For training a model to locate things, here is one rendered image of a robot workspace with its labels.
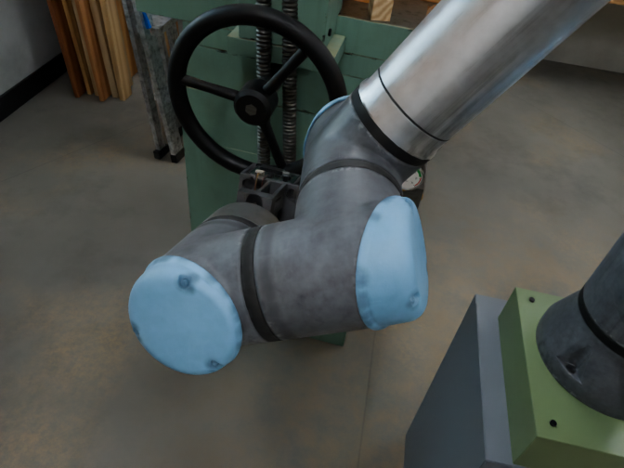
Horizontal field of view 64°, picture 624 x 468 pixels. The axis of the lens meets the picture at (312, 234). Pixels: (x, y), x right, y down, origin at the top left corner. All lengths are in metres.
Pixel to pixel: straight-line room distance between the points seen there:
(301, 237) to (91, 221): 1.54
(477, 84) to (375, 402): 1.10
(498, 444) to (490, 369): 0.12
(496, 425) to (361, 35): 0.64
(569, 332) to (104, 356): 1.14
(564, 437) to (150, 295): 0.54
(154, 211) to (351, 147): 1.48
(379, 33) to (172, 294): 0.65
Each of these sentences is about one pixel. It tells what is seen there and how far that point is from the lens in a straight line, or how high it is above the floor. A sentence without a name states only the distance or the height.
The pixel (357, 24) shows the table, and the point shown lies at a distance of 0.91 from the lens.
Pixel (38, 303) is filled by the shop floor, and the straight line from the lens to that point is 1.65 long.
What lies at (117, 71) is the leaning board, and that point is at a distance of 2.46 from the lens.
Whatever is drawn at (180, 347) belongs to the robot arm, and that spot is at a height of 0.88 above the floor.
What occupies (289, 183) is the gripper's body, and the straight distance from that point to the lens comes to 0.55.
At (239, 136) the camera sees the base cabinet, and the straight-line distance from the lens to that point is 1.07.
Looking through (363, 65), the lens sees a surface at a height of 0.82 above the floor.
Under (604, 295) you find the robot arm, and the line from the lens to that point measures 0.71.
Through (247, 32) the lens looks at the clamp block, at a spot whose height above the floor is 0.88.
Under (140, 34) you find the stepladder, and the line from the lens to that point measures 1.88.
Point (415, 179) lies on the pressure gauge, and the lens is 0.96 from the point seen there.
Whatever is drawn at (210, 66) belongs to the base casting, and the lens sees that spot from 1.02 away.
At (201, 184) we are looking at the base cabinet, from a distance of 1.19.
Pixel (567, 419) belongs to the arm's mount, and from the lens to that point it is 0.75.
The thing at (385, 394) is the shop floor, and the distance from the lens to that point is 1.42.
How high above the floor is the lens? 1.20
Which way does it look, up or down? 43 degrees down
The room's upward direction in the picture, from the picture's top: 8 degrees clockwise
